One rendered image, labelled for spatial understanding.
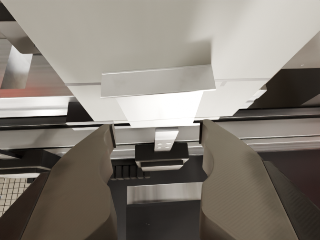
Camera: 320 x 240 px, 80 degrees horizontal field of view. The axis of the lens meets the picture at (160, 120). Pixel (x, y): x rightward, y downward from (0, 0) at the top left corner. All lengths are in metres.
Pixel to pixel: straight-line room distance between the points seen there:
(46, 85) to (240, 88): 0.23
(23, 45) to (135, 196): 0.24
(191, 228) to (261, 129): 0.39
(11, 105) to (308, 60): 0.49
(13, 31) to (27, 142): 0.33
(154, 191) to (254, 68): 0.17
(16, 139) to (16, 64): 0.28
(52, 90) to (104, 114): 0.08
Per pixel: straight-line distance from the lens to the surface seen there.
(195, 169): 0.77
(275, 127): 0.60
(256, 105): 0.86
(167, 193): 0.25
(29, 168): 0.51
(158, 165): 0.44
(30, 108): 0.33
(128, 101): 0.20
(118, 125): 0.27
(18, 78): 0.35
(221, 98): 0.22
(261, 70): 0.18
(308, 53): 0.45
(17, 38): 0.31
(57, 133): 0.55
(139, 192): 0.25
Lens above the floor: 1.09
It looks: 21 degrees down
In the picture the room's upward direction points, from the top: 176 degrees clockwise
